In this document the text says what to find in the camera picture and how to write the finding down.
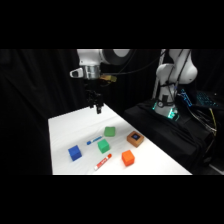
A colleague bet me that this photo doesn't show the dull green block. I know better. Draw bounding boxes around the dull green block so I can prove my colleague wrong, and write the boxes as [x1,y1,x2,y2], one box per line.
[103,126,117,138]

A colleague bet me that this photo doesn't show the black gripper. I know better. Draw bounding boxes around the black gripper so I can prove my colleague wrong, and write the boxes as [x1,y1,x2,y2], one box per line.
[83,78,104,115]

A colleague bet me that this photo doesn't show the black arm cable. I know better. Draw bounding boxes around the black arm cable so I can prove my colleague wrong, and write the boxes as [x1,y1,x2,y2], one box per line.
[111,49,168,76]

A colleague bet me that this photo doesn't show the black draped robot stand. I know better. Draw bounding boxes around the black draped robot stand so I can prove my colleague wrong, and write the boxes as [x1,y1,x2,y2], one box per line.
[122,99,224,176]

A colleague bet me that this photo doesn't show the bright green cube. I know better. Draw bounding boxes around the bright green cube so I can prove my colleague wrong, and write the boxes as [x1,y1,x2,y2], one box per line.
[97,138,111,155]

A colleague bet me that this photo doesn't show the blue cube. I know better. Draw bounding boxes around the blue cube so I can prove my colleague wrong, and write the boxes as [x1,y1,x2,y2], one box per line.
[67,144,83,162]

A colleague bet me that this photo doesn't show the black curtain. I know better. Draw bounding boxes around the black curtain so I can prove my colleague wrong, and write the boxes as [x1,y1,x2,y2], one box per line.
[0,49,224,176]

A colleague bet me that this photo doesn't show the yellow cable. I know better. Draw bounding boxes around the yellow cable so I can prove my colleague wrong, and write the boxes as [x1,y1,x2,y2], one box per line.
[207,108,218,136]

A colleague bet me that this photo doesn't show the red cube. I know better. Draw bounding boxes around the red cube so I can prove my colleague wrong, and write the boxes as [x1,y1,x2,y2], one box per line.
[121,149,136,167]

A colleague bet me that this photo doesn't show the green base light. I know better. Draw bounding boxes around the green base light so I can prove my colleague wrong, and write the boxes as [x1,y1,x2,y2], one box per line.
[151,101,181,122]

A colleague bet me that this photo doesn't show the red marker pen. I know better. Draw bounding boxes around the red marker pen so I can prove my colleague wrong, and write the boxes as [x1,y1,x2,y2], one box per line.
[93,153,113,172]

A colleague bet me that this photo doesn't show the brown block with blue top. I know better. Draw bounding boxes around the brown block with blue top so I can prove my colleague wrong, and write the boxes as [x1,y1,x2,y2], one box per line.
[126,130,146,148]

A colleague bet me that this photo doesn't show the tan wrist camera mount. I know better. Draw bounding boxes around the tan wrist camera mount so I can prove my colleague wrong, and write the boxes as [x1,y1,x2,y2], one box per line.
[99,74,118,85]

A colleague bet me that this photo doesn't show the blue backlit keyboard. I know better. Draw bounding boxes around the blue backlit keyboard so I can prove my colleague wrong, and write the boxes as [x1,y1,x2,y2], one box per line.
[195,91,222,108]

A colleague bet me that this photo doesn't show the blue marker pen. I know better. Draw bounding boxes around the blue marker pen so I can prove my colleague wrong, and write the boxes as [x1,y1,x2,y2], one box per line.
[86,134,104,146]

